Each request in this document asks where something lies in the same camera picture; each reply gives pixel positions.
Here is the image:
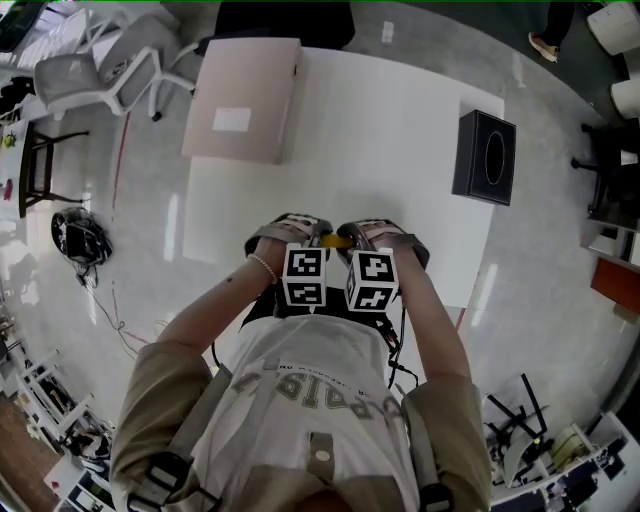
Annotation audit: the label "black helmet with cables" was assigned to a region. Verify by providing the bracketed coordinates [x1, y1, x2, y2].
[50, 207, 114, 264]

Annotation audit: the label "white office chair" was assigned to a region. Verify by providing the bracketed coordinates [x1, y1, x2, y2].
[33, 14, 201, 124]

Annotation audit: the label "red and tan box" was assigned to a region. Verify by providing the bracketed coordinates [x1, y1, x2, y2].
[589, 257, 640, 316]

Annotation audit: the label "person's left forearm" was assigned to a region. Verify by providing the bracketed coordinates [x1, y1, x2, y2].
[154, 254, 279, 361]

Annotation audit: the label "white low shelf unit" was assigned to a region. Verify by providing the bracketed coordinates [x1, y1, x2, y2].
[14, 349, 121, 512]

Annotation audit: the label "person's khaki overshirt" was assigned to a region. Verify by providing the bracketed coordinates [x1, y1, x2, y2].
[109, 339, 494, 512]

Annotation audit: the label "grey open shelf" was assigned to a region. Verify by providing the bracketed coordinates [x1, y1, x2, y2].
[579, 214, 640, 261]

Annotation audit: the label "grey chair with black legs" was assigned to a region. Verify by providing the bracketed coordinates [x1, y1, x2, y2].
[482, 372, 551, 489]

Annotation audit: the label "black tissue box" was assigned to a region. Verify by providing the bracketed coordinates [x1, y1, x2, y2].
[451, 109, 518, 207]

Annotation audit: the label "white cylinder pedestal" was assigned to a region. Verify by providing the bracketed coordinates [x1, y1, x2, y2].
[609, 77, 640, 121]
[586, 7, 640, 56]

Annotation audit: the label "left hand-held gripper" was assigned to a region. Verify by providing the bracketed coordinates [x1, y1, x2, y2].
[243, 213, 335, 309]

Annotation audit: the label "white desk unit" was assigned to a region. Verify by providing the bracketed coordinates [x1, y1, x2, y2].
[492, 412, 631, 512]

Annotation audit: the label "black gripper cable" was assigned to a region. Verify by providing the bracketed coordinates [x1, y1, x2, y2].
[379, 304, 421, 396]

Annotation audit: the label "person's left hand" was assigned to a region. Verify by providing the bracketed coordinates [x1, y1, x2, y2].
[257, 216, 327, 260]

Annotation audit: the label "person's white printed shirt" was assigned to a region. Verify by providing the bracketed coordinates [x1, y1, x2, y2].
[192, 314, 421, 512]

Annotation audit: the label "pink flat box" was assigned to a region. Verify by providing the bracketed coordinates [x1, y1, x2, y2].
[180, 38, 304, 166]

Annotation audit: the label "white bead bracelet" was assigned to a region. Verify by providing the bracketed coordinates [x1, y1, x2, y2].
[247, 253, 278, 285]

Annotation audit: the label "white side table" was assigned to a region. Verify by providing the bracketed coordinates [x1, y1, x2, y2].
[0, 119, 29, 219]

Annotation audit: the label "black floor cable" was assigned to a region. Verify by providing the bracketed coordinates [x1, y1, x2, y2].
[72, 259, 151, 361]

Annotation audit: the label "black high-back office chair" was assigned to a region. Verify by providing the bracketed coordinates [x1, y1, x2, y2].
[571, 117, 640, 216]

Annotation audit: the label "black slatted chair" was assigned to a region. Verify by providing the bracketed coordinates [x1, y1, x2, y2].
[18, 122, 90, 219]

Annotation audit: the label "person's right forearm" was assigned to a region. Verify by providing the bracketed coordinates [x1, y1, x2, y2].
[397, 249, 471, 386]

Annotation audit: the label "grey chest harness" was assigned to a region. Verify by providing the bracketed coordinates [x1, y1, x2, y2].
[127, 359, 454, 512]

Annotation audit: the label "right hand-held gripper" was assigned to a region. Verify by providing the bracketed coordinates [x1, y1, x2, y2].
[337, 218, 431, 312]

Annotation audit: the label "person's right hand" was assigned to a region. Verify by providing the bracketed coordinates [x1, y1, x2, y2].
[352, 222, 401, 250]

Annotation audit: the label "person's black trousers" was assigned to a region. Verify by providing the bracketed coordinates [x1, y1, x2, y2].
[239, 284, 401, 346]

